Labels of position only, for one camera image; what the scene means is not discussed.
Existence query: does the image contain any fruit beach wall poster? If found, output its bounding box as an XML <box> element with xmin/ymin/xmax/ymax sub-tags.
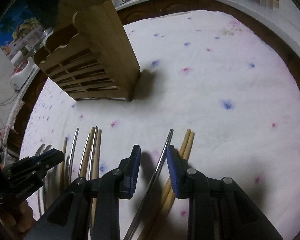
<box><xmin>0</xmin><ymin>3</ymin><xmax>44</xmax><ymax>59</ymax></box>

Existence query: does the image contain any silver rice cooker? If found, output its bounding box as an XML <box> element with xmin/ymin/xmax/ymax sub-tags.
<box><xmin>33</xmin><ymin>27</ymin><xmax>53</xmax><ymax>53</ymax></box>

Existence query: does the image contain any white red rice cooker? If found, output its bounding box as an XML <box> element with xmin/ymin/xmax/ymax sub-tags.
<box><xmin>10</xmin><ymin>58</ymin><xmax>36</xmax><ymax>90</ymax></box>

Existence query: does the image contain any metal chopstick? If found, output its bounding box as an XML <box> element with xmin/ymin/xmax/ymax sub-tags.
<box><xmin>123</xmin><ymin>128</ymin><xmax>174</xmax><ymax>240</ymax></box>
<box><xmin>88</xmin><ymin>126</ymin><xmax>98</xmax><ymax>180</ymax></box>

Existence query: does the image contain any white dotted table cloth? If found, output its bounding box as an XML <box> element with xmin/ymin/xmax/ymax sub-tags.
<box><xmin>21</xmin><ymin>10</ymin><xmax>300</xmax><ymax>239</ymax></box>

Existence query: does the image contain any metal spoon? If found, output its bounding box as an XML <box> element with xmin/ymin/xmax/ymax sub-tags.
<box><xmin>65</xmin><ymin>128</ymin><xmax>79</xmax><ymax>186</ymax></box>

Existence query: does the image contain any person's left hand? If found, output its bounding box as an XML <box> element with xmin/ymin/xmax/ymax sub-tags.
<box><xmin>0</xmin><ymin>200</ymin><xmax>37</xmax><ymax>239</ymax></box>

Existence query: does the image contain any wooden utensil holder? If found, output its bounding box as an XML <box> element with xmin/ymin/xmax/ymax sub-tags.
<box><xmin>33</xmin><ymin>0</ymin><xmax>140</xmax><ymax>101</ymax></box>

